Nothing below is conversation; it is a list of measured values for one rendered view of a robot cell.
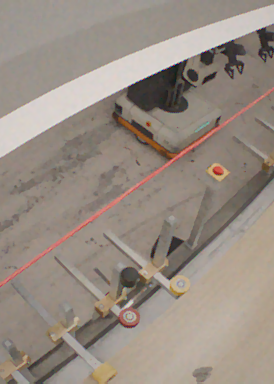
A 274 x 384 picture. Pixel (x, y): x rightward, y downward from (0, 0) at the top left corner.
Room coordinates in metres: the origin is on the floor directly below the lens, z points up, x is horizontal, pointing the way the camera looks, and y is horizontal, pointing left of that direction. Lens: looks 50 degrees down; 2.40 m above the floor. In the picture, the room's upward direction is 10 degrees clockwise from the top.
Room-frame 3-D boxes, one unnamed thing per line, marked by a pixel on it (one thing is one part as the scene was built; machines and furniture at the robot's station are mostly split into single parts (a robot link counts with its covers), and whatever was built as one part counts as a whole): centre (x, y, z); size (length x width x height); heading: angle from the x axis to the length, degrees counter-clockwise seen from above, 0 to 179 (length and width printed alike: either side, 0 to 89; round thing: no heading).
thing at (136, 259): (0.96, -0.07, 0.82); 0.43 x 0.03 x 0.04; 53
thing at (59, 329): (0.54, 0.18, 0.95); 0.14 x 0.06 x 0.05; 143
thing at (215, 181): (1.17, -0.29, 1.18); 0.07 x 0.07 x 0.08; 53
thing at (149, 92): (2.84, -0.07, 0.59); 0.55 x 0.34 x 0.83; 143
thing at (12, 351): (0.36, 0.31, 0.93); 0.04 x 0.04 x 0.48; 53
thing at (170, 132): (2.78, -0.14, 0.16); 0.67 x 0.64 x 0.25; 53
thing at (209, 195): (1.18, -0.29, 0.93); 0.05 x 0.05 x 0.45; 53
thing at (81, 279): (0.78, 0.11, 0.84); 0.43 x 0.03 x 0.04; 53
